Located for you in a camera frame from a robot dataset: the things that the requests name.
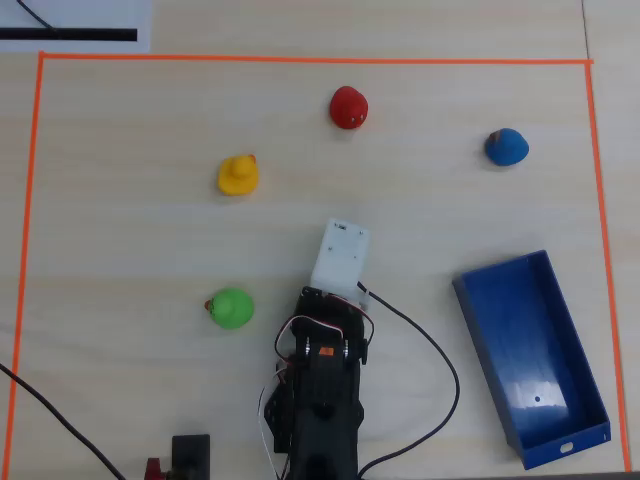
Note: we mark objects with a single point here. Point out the white camera housing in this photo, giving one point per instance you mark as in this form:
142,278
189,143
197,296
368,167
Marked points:
340,260

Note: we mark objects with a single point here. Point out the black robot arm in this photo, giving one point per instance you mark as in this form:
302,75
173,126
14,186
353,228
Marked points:
325,400

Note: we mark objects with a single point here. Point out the green rubber duck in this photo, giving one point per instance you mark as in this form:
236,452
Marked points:
231,309

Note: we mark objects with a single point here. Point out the red rubber duck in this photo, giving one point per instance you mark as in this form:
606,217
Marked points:
347,106

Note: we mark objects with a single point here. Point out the small black box device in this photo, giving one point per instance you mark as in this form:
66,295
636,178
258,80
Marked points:
191,455

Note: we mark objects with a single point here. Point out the yellow rubber duck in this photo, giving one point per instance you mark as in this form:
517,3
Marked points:
237,177

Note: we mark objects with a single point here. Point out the orange tape strip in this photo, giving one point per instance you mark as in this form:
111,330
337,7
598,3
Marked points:
24,250
604,240
320,59

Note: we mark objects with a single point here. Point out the blue rubber duck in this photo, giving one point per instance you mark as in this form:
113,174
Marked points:
507,149

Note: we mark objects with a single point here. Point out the black strip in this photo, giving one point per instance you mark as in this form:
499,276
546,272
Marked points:
90,34

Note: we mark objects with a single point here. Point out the blue rectangular open box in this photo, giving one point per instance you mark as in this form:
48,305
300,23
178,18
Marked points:
520,340

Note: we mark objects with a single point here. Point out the white paper sheet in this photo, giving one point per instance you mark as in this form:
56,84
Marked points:
100,15

